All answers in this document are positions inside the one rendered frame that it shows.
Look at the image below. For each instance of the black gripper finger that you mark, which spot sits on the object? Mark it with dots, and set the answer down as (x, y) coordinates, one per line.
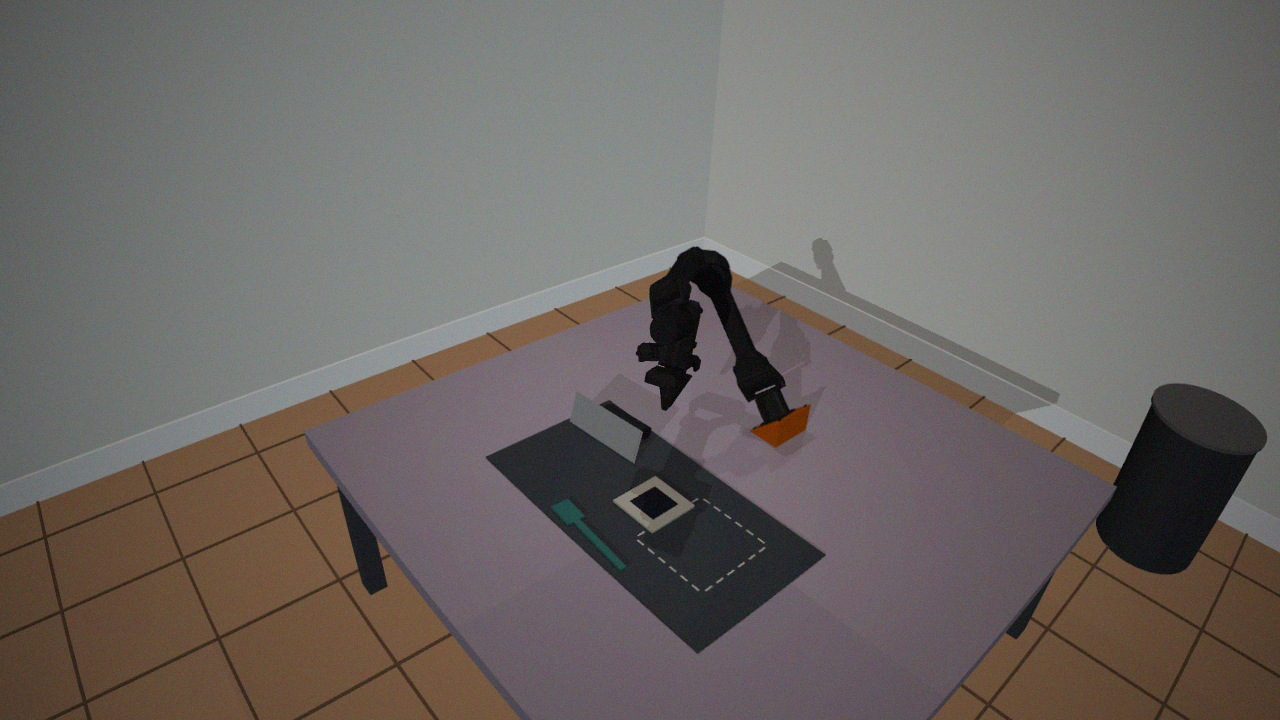
(667, 396)
(684, 379)

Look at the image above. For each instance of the beige square tile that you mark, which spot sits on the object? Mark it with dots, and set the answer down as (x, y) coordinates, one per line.
(653, 504)

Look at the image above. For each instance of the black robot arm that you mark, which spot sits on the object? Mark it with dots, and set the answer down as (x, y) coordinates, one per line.
(675, 317)

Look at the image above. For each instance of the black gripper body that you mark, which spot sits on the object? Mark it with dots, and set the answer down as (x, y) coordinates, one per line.
(679, 359)

